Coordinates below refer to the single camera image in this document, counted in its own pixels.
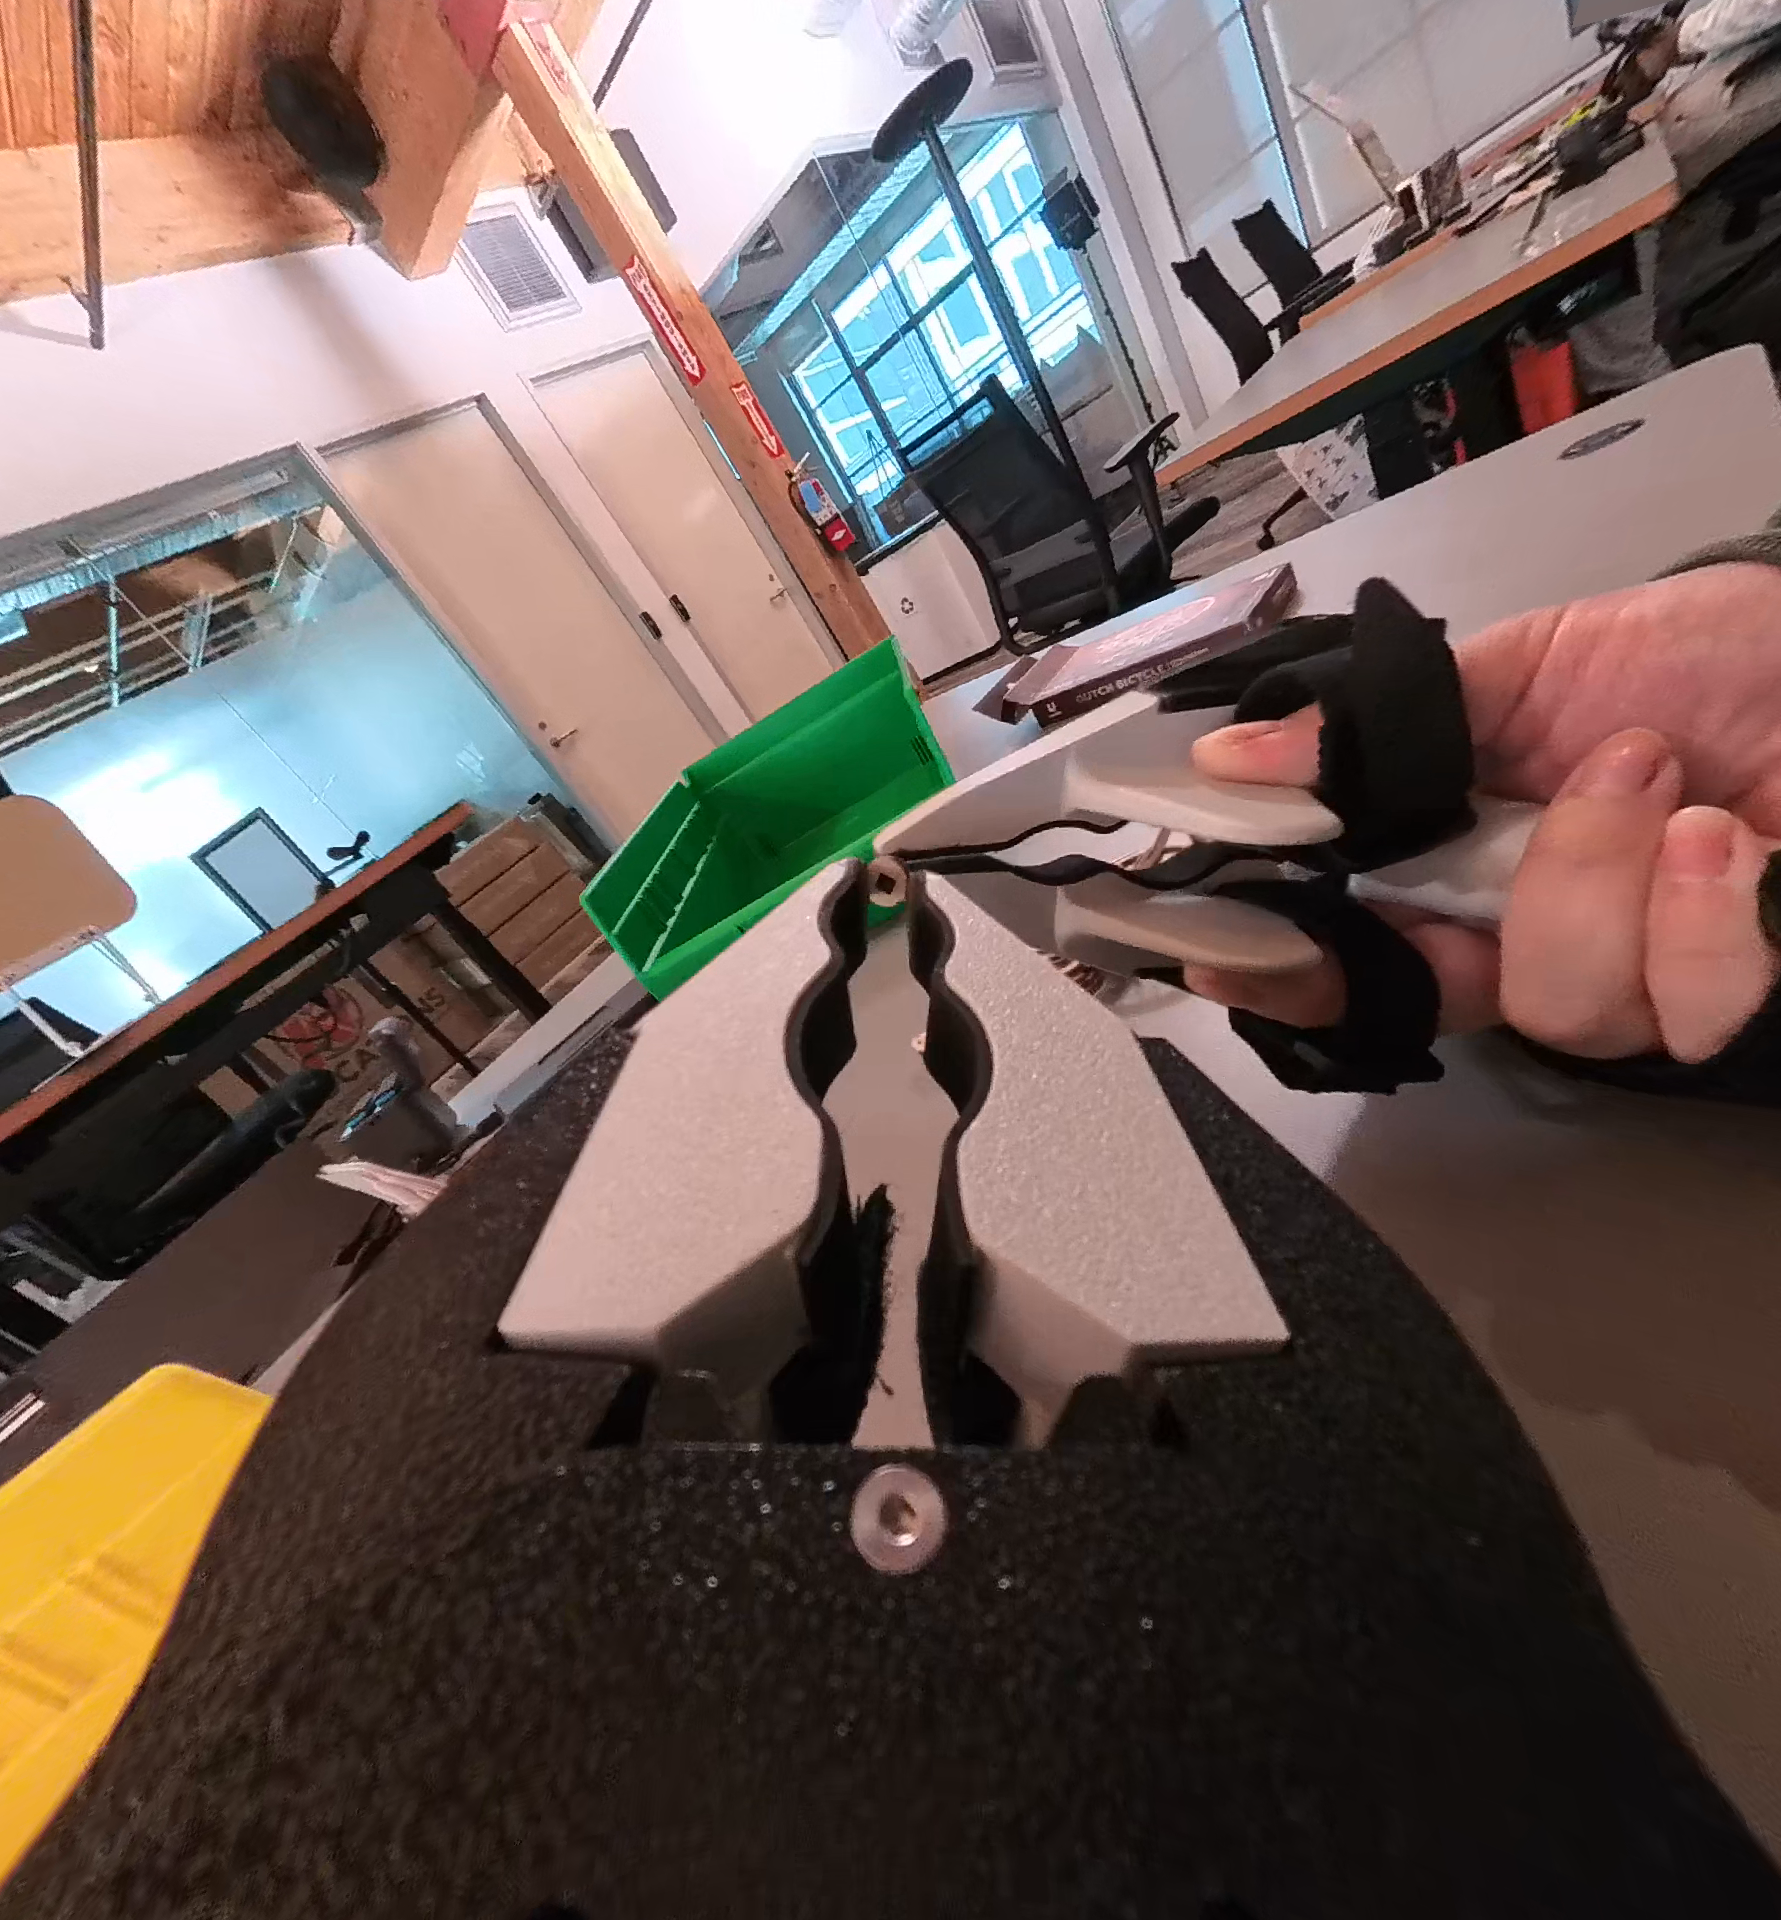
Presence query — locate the orange bag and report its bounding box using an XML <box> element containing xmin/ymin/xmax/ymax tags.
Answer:
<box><xmin>1505</xmin><ymin>329</ymin><xmax>1583</xmax><ymax>436</ymax></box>

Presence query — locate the yellow plastic bin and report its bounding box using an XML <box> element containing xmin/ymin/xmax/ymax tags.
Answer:
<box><xmin>0</xmin><ymin>1361</ymin><xmax>276</xmax><ymax>1920</ymax></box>

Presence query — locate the wood-edged table black frame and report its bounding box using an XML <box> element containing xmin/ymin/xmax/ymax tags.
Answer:
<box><xmin>0</xmin><ymin>802</ymin><xmax>555</xmax><ymax>1277</ymax></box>

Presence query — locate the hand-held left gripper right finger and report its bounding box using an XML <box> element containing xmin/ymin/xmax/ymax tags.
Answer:
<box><xmin>902</xmin><ymin>868</ymin><xmax>1291</xmax><ymax>1453</ymax></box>

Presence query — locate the beige rounded panel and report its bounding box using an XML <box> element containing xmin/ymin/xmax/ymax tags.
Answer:
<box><xmin>0</xmin><ymin>794</ymin><xmax>139</xmax><ymax>1021</ymax></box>

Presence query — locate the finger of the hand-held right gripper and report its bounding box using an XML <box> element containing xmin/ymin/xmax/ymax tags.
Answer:
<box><xmin>932</xmin><ymin>862</ymin><xmax>1326</xmax><ymax>984</ymax></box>
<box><xmin>875</xmin><ymin>687</ymin><xmax>1345</xmax><ymax>875</ymax></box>

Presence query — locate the cardboard box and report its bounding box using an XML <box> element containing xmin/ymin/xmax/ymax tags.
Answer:
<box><xmin>417</xmin><ymin>816</ymin><xmax>607</xmax><ymax>1000</ymax></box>

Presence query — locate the green plastic bin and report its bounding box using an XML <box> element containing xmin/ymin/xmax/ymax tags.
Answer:
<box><xmin>578</xmin><ymin>637</ymin><xmax>959</xmax><ymax>1003</ymax></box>

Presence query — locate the black floor lamp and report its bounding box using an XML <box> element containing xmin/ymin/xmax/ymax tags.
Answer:
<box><xmin>872</xmin><ymin>60</ymin><xmax>1178</xmax><ymax>450</ymax></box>

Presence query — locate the black office chair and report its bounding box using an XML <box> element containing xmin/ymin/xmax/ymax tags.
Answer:
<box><xmin>902</xmin><ymin>376</ymin><xmax>1222</xmax><ymax>655</ymax></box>

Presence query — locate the long wood-edged table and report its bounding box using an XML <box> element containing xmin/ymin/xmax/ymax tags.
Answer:
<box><xmin>1152</xmin><ymin>127</ymin><xmax>1687</xmax><ymax>489</ymax></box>

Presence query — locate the wall vent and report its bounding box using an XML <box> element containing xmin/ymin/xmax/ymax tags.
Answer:
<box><xmin>455</xmin><ymin>207</ymin><xmax>587</xmax><ymax>329</ymax></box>

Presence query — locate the person's right hand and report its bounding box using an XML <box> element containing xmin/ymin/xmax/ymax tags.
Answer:
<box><xmin>1188</xmin><ymin>558</ymin><xmax>1781</xmax><ymax>1063</ymax></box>

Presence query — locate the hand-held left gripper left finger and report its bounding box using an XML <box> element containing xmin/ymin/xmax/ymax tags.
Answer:
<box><xmin>498</xmin><ymin>859</ymin><xmax>877</xmax><ymax>1448</ymax></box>

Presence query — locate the red fire extinguisher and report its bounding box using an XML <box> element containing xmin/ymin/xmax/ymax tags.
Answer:
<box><xmin>789</xmin><ymin>461</ymin><xmax>857</xmax><ymax>560</ymax></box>

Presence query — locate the large paned window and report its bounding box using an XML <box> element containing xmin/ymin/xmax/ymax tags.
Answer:
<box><xmin>740</xmin><ymin>119</ymin><xmax>1147</xmax><ymax>526</ymax></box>

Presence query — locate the white door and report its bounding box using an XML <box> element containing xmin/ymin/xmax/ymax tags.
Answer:
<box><xmin>316</xmin><ymin>395</ymin><xmax>714</xmax><ymax>849</ymax></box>
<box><xmin>523</xmin><ymin>340</ymin><xmax>850</xmax><ymax>726</ymax></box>

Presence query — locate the dark puzzle box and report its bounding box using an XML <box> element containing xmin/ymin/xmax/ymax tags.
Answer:
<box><xmin>975</xmin><ymin>563</ymin><xmax>1299</xmax><ymax>731</ymax></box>

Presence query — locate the wooden post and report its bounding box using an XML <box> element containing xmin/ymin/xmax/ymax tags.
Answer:
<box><xmin>491</xmin><ymin>0</ymin><xmax>891</xmax><ymax>663</ymax></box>

